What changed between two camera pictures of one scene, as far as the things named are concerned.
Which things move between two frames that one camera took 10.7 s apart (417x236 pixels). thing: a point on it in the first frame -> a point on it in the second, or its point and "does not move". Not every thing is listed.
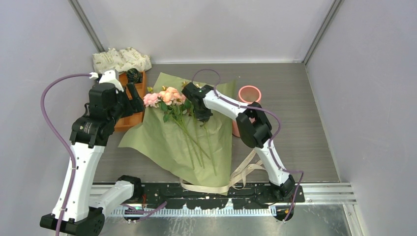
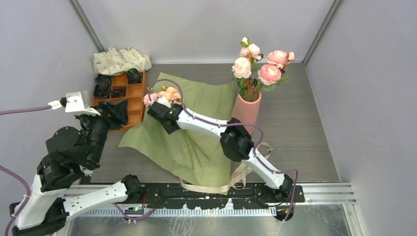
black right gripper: x=201 y=117 -> x=169 y=131
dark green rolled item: x=134 y=75 does not move
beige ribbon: x=237 y=180 does not move
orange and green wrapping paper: x=198 y=151 does not move
